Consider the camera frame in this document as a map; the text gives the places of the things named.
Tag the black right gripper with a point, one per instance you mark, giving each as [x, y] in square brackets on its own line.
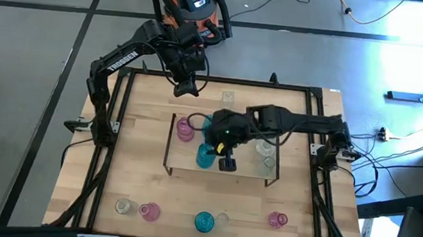
[229, 129]

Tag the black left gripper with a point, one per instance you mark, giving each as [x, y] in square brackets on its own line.
[187, 68]

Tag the teal glass jar vase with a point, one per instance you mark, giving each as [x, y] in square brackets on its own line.
[206, 156]

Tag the pink ribbed cylinder glass vase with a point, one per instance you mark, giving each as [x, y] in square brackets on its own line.
[185, 129]

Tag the clear round glass vase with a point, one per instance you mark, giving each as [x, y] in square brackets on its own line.
[265, 148]

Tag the clear square glass vase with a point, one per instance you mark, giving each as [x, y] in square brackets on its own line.
[228, 97]

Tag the small clear glass vase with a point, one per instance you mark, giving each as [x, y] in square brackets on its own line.
[269, 162]

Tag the teal diamond-pattern glass vase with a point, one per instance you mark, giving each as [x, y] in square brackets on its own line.
[206, 127]

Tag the pink flared-mouth glass vase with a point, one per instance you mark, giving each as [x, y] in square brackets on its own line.
[277, 219]

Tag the pink swirl-ribbed glass vase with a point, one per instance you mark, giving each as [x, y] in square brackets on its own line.
[149, 211]

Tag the clear hammered glass vase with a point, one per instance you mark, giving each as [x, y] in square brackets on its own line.
[123, 206]

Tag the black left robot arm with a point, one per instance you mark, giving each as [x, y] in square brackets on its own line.
[122, 61]

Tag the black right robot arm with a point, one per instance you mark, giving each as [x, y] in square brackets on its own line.
[311, 123]

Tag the clear smooth glass vase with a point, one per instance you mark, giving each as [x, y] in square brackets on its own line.
[222, 219]

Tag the teal embossed glass tumbler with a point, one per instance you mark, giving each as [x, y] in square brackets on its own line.
[204, 222]

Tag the orange and black shop vacuum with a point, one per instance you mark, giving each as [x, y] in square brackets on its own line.
[196, 2]

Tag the white power strip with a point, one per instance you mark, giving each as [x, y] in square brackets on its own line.
[383, 134]

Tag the black aluminium table frame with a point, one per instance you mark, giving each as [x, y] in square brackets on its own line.
[257, 82]

